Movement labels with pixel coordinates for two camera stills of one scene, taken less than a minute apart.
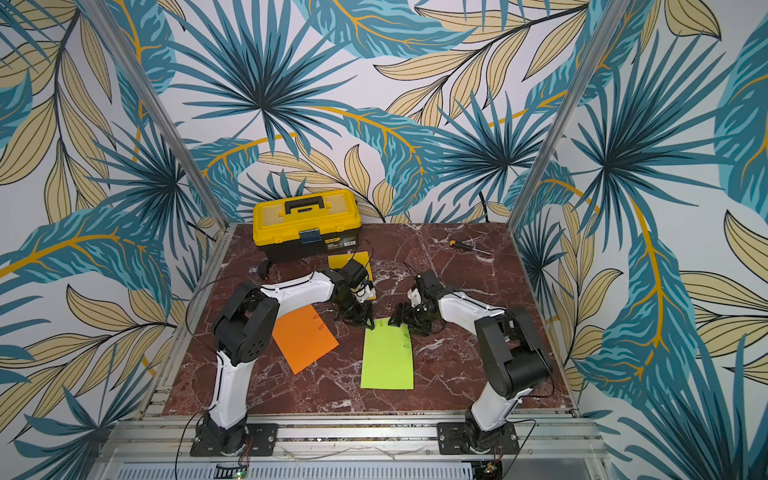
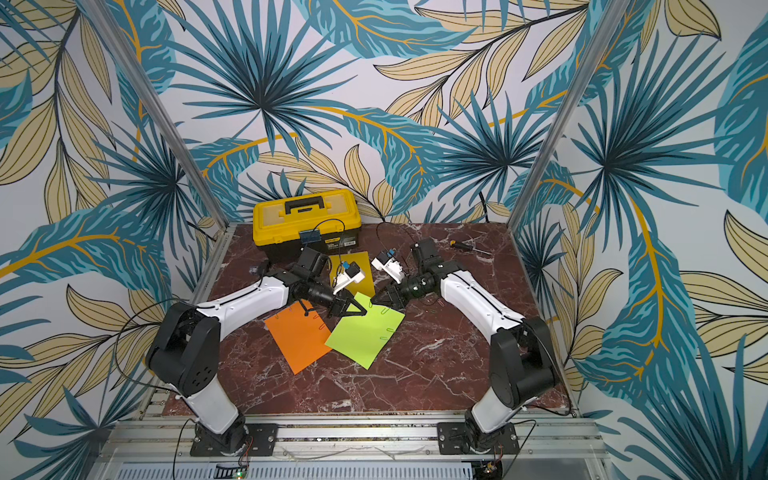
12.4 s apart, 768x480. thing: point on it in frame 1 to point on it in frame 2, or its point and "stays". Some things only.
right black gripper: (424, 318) to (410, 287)
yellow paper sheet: (337, 261) stays
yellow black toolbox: (297, 227) stays
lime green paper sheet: (387, 357) to (362, 338)
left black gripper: (364, 317) stays
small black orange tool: (466, 247) stays
